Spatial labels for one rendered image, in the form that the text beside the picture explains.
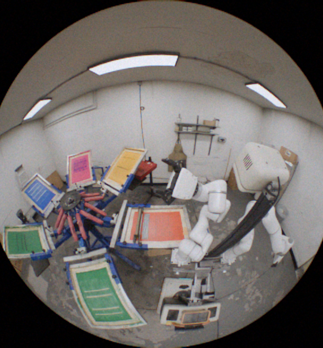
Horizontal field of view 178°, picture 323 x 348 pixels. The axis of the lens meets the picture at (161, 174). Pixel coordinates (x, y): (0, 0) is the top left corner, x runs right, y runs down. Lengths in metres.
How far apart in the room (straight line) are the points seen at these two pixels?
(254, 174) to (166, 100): 2.50
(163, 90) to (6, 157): 4.91
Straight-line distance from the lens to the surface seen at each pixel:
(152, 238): 1.21
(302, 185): 3.52
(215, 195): 0.42
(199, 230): 0.72
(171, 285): 1.80
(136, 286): 2.12
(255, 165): 0.37
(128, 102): 2.76
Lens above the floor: 2.07
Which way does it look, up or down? 32 degrees down
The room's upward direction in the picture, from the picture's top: straight up
